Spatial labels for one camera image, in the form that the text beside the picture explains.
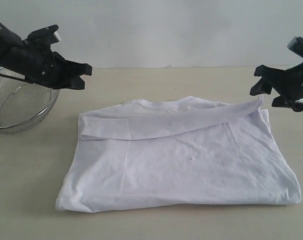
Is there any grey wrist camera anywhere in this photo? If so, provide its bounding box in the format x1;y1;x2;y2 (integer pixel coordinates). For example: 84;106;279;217
26;24;61;48
287;36;303;58

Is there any metal mesh basket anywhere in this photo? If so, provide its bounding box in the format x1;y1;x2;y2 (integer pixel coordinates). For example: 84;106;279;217
0;76;60;134

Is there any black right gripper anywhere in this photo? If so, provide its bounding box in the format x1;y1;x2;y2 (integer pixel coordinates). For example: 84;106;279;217
249;63;303;112

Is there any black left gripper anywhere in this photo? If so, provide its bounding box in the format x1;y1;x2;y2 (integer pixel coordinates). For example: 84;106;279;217
18;49;93;90

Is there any white t-shirt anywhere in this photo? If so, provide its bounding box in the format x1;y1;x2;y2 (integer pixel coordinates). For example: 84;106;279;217
55;96;302;213

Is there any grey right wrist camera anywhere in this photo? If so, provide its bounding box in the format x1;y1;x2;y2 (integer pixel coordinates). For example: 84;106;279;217
287;36;303;58

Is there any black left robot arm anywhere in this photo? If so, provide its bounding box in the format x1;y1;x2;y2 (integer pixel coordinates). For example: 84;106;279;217
0;23;92;90

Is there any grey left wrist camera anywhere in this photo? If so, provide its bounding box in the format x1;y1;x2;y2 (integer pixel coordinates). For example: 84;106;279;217
26;24;61;48

